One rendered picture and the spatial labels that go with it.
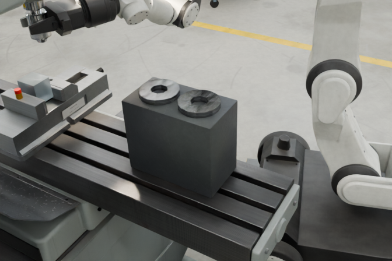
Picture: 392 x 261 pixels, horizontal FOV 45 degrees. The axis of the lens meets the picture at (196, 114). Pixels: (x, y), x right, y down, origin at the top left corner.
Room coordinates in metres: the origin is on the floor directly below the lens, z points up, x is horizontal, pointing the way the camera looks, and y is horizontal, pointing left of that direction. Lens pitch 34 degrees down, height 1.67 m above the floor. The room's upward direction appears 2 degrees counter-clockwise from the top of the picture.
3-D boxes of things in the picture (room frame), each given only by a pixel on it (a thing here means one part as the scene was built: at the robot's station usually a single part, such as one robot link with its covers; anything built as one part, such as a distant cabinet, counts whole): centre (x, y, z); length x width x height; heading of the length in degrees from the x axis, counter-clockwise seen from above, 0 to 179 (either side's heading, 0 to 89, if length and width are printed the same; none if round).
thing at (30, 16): (1.02, 0.35, 1.26); 0.05 x 0.05 x 0.01
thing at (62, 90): (1.11, 0.38, 1.03); 0.12 x 0.06 x 0.04; 58
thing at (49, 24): (1.00, 0.33, 1.24); 0.06 x 0.02 x 0.03; 125
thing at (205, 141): (0.86, 0.03, 1.04); 0.22 x 0.12 x 0.20; 58
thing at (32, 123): (1.09, 0.39, 0.99); 0.35 x 0.15 x 0.11; 148
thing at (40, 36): (1.02, 0.35, 1.23); 0.05 x 0.05 x 0.05
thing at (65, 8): (1.08, 0.27, 1.24); 0.13 x 0.12 x 0.10; 35
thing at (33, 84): (1.06, 0.41, 1.05); 0.06 x 0.05 x 0.06; 58
